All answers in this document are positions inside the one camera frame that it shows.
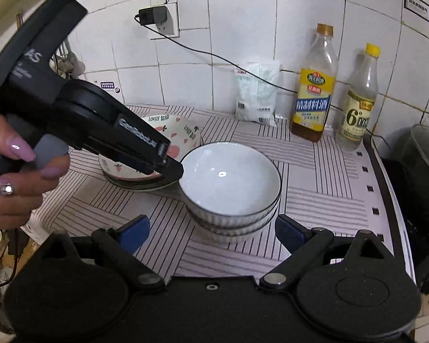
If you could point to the lower white stacked bowl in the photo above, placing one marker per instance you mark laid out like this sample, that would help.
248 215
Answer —
234 234

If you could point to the black power adapter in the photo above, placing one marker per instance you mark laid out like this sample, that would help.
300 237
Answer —
153 15

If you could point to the white bowl with dark rim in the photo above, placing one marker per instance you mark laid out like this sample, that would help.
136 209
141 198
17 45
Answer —
229 184

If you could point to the lovely bear carrot plate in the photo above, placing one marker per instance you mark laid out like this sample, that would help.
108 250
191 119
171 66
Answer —
149 151

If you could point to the white wall socket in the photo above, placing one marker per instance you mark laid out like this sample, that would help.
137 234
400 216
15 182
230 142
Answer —
168 23

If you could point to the black gas stove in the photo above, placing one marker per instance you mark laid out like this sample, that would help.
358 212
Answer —
404 187

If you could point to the clear vinegar bottle yellow cap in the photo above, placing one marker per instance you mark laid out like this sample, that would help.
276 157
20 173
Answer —
359 103

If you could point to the white salt bag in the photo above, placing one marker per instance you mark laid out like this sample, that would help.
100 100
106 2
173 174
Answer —
256 94

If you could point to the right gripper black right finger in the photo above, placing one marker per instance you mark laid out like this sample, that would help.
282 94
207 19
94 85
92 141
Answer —
306 246

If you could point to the yellow label cooking wine bottle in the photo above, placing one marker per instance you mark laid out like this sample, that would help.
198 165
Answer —
315 87

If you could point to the black wok with glass lid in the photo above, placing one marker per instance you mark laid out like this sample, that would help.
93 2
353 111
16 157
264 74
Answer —
427 157

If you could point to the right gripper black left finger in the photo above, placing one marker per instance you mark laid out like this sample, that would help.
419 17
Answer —
115 250

